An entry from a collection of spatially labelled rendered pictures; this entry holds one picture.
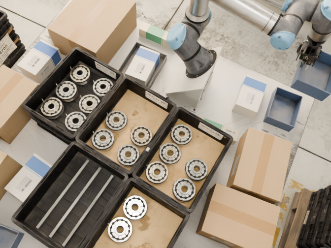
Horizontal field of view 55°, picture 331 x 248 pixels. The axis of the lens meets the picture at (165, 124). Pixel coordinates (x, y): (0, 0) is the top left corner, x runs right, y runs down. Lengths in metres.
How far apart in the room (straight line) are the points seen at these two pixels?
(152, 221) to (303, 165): 1.51
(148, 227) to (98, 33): 1.00
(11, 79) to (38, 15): 1.48
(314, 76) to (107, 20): 1.07
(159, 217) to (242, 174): 0.42
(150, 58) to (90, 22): 0.37
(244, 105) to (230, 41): 1.32
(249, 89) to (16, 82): 1.19
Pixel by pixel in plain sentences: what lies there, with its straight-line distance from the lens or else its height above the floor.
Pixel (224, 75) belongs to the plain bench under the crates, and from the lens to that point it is 1.89.
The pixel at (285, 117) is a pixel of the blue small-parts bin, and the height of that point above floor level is 0.70.
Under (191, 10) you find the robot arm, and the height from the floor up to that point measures 1.14.
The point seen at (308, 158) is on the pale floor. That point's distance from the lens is 2.66.
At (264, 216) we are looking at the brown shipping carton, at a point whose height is 0.86.
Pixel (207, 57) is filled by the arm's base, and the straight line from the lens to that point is 1.59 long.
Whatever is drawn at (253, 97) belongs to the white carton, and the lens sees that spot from 1.75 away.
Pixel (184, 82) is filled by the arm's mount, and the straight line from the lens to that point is 1.63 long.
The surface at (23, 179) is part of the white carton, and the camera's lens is 1.60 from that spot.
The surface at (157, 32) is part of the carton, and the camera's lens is 1.92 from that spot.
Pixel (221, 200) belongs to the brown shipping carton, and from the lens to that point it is 1.45.
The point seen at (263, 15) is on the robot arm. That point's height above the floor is 1.43.
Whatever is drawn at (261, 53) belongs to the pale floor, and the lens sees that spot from 2.96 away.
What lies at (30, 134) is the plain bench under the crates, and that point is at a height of 0.70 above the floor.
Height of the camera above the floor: 2.25
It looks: 67 degrees down
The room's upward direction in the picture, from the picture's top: 9 degrees clockwise
